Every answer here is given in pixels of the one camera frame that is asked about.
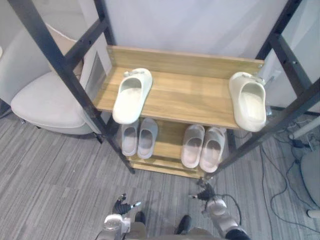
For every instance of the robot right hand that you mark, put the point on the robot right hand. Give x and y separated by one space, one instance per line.
205 193

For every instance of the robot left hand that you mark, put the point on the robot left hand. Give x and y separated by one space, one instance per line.
121 206

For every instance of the black metal wooden shoe rack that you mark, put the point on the black metal wooden shoe rack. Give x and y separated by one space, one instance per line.
172 97

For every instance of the black robot left foot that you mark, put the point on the black robot left foot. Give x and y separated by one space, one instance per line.
140 218

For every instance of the black robot foot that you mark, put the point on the black robot foot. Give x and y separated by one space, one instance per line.
140 218
184 224

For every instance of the black robot right foot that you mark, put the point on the black robot right foot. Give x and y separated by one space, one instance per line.
184 224

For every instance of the pale pink foam slipper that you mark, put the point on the pale pink foam slipper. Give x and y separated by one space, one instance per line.
212 152
192 147

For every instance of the silver robot torso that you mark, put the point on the silver robot torso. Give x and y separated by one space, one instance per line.
172 233

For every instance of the light grey foam slipper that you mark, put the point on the light grey foam slipper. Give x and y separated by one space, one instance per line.
147 140
129 141

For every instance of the cream foam slipper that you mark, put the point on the cream foam slipper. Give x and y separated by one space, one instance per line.
250 102

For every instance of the pale green foam slipper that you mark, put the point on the pale green foam slipper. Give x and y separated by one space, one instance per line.
131 96

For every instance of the white table leg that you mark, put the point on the white table leg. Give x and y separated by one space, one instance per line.
303 128

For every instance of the beige upholstered armchair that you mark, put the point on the beige upholstered armchair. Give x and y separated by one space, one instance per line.
47 100

